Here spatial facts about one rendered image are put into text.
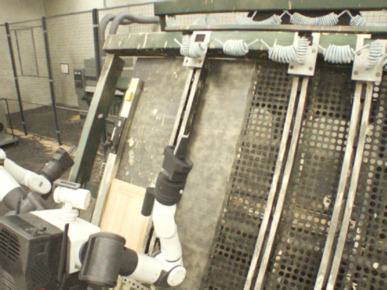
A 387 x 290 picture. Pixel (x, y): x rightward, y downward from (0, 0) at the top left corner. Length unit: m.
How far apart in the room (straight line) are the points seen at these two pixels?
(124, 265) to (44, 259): 0.23
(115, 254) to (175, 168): 0.31
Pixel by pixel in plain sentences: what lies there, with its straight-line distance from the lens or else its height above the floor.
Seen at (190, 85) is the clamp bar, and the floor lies 1.70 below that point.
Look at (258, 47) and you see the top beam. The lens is 1.29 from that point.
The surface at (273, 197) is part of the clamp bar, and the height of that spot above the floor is 1.36.
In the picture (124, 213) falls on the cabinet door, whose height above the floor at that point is 1.11.
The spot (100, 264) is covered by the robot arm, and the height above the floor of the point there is 1.33.
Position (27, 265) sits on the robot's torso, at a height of 1.35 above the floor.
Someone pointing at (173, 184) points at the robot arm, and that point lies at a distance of 0.85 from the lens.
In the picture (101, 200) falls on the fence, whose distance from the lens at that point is 1.55.
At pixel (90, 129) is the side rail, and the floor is 1.44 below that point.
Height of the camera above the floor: 1.90
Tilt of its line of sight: 21 degrees down
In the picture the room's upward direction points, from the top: straight up
